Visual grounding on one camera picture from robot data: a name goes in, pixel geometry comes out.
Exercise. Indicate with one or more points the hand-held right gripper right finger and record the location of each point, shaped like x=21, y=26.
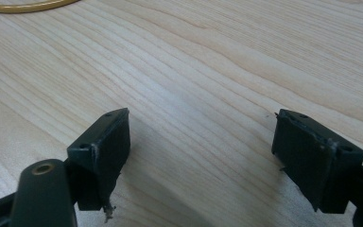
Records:
x=312, y=157

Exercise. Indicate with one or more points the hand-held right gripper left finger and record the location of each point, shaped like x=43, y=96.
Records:
x=102, y=157

